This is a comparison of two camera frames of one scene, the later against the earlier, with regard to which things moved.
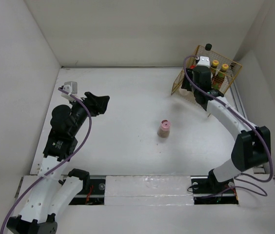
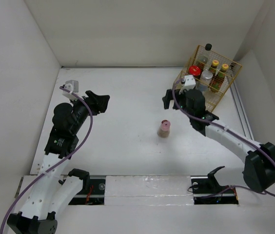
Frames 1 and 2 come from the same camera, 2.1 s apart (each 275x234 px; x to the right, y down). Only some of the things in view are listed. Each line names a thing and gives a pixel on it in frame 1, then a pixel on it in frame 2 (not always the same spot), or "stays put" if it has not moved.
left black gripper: x=101 y=102 stays put
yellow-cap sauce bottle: x=213 y=68 stays put
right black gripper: x=186 y=83 → x=166 y=99
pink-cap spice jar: x=164 y=130 stays put
